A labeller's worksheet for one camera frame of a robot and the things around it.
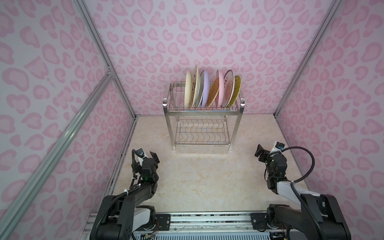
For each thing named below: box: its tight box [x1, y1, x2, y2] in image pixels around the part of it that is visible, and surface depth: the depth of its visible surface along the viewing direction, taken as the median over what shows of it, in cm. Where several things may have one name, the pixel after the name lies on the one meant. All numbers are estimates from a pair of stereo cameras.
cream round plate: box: [184, 70, 193, 109], surface depth 70 cm
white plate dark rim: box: [195, 65, 201, 109], surface depth 72 cm
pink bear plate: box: [215, 70, 225, 109], surface depth 72 cm
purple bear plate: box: [201, 69, 210, 108], surface depth 71 cm
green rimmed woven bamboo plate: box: [228, 75, 242, 108], surface depth 73 cm
